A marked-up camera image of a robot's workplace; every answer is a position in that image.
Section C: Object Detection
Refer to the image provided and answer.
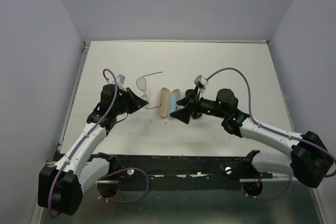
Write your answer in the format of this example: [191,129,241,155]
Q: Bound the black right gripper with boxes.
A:
[171,85,227,123]

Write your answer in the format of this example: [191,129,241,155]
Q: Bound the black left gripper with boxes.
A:
[113,87,148,115]

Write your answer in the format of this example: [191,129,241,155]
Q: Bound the black glasses case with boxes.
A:
[191,113,203,120]

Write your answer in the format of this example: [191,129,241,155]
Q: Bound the pink glasses case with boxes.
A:
[158,87,181,118]

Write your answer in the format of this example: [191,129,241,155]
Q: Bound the thin wire-frame glasses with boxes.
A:
[136,71,163,110]

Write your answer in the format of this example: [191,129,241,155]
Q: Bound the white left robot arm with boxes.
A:
[38,84,148,218]

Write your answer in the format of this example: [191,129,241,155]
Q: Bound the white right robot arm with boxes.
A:
[170,89,335,188]

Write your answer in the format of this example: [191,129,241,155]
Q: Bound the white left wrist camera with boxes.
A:
[116,74,125,89]

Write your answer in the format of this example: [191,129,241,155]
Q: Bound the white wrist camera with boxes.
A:
[194,75,208,97]
[116,74,125,89]

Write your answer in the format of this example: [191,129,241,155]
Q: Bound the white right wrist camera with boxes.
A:
[194,75,208,97]

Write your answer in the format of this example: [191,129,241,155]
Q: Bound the aluminium table frame rail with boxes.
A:
[56,41,91,153]

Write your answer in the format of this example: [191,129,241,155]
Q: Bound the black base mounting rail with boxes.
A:
[89,151,272,191]

